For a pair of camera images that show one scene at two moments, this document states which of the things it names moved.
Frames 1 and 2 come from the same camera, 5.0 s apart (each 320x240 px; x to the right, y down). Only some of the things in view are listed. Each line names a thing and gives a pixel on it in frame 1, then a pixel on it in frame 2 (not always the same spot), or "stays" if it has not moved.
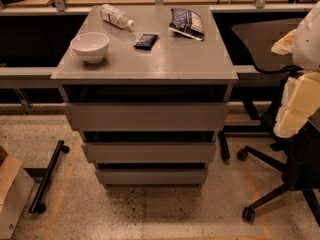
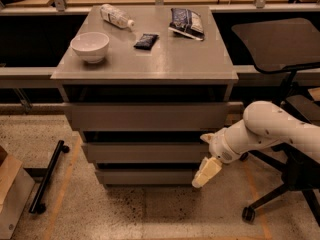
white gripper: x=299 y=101 → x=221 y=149
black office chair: x=298 y=153 stays
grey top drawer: x=148 y=116 stays
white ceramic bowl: x=92 y=46 stays
